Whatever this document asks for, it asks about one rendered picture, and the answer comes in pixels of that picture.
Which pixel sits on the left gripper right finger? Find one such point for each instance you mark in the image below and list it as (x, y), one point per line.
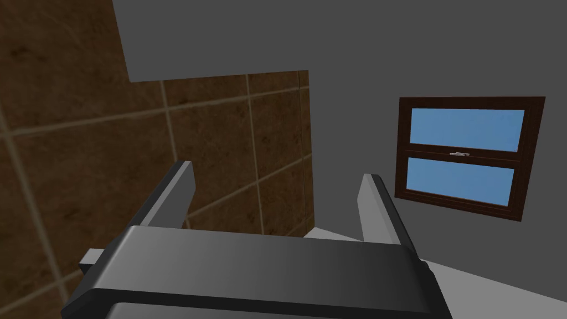
(376, 212)

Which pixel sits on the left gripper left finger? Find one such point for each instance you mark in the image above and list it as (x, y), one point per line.
(170, 199)

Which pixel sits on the dark brown framed window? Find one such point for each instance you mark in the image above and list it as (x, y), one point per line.
(465, 133)

